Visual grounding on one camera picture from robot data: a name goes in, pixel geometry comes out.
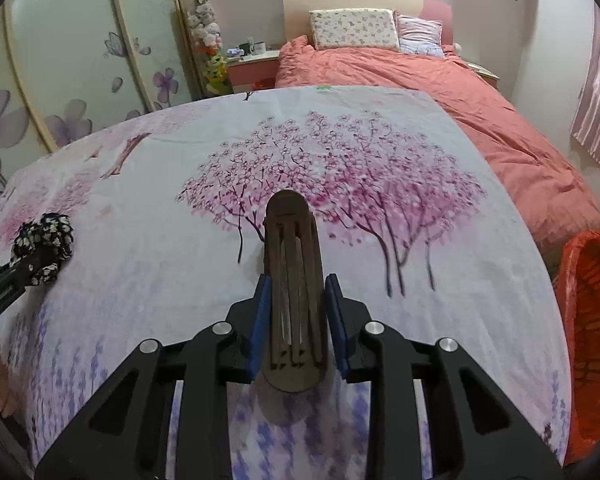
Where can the pink white nightstand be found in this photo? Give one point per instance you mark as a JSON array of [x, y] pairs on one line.
[[250, 72]]

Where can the orange trash bin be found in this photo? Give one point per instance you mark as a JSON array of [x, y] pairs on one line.
[[592, 340]]

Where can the striped pink pillow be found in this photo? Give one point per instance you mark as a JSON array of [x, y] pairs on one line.
[[420, 35]]

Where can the wooden bedside table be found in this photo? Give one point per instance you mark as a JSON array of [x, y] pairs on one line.
[[485, 74]]

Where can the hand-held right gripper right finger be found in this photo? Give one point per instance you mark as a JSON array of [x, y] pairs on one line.
[[336, 320]]

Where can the white mug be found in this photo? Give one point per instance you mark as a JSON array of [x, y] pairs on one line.
[[258, 48]]

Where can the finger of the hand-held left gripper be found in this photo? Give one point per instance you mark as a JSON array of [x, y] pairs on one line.
[[10, 282]]

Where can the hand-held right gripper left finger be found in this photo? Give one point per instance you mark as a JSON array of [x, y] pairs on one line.
[[260, 320]]

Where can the plush toy bouquet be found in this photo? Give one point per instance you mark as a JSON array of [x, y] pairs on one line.
[[209, 35]]

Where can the brown slotted wooden piece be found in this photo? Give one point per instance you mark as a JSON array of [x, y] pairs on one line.
[[292, 280]]

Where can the salmon bed duvet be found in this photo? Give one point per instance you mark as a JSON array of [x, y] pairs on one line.
[[455, 120]]

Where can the floral pillow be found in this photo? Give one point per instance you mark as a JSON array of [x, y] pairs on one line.
[[354, 29]]

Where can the beige pink headboard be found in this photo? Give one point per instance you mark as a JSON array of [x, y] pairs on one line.
[[300, 10]]

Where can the floral wardrobe doors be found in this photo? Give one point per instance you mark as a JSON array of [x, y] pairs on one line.
[[70, 75]]

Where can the floral printed cloth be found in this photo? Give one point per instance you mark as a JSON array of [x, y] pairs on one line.
[[155, 260]]

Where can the black white patterned scrunchie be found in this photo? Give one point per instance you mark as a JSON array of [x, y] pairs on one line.
[[42, 240]]

